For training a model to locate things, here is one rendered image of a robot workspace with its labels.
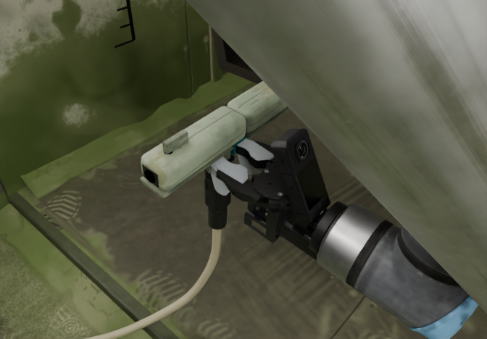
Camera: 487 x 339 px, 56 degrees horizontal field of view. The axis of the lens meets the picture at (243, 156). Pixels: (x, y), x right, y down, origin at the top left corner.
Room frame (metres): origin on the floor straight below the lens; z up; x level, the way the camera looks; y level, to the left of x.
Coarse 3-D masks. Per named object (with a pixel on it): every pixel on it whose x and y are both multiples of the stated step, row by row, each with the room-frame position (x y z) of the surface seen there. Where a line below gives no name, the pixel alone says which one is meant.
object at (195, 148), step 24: (240, 96) 0.56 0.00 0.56; (264, 96) 0.57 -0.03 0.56; (216, 120) 0.51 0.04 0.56; (240, 120) 0.51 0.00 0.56; (264, 120) 0.55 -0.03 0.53; (168, 144) 0.44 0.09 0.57; (192, 144) 0.46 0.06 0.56; (216, 144) 0.47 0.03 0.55; (144, 168) 0.43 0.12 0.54; (168, 168) 0.42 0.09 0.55; (192, 168) 0.44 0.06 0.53; (168, 192) 0.42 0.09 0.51; (216, 192) 0.50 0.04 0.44; (216, 216) 0.51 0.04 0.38
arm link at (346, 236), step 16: (352, 208) 0.40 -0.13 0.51; (336, 224) 0.37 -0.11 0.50; (352, 224) 0.37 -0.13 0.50; (368, 224) 0.37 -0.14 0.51; (336, 240) 0.36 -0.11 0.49; (352, 240) 0.35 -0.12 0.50; (320, 256) 0.36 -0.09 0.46; (336, 256) 0.35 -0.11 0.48; (352, 256) 0.34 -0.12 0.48; (336, 272) 0.34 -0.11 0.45
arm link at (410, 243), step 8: (400, 232) 0.35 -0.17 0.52; (408, 232) 0.33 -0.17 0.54; (400, 240) 0.33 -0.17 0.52; (408, 240) 0.32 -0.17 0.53; (416, 240) 0.32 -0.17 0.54; (400, 248) 0.33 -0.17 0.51; (408, 248) 0.32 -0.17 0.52; (416, 248) 0.31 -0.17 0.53; (424, 248) 0.31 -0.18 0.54; (408, 256) 0.31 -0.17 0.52; (416, 256) 0.31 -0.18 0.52; (424, 256) 0.30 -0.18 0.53; (416, 264) 0.30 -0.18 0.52; (424, 264) 0.30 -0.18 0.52; (432, 264) 0.30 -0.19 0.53; (424, 272) 0.30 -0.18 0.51; (432, 272) 0.29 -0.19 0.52; (440, 272) 0.29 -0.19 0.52; (440, 280) 0.29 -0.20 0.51; (448, 280) 0.29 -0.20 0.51
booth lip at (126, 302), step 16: (16, 208) 0.91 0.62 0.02; (32, 208) 0.89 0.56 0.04; (32, 224) 0.85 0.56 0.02; (48, 224) 0.83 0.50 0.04; (64, 240) 0.77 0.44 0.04; (80, 256) 0.72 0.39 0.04; (96, 272) 0.67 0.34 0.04; (112, 288) 0.63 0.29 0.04; (128, 304) 0.59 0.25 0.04; (160, 336) 0.51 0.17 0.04; (176, 336) 0.51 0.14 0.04
